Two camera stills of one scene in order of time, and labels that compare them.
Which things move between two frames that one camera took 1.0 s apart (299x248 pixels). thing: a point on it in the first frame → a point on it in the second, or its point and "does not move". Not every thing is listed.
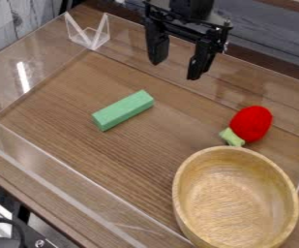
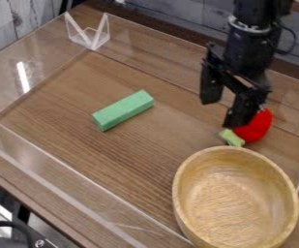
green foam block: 122,109 does not move
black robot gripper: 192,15 → 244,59
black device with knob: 32,239 does not move
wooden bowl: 235,199 does not move
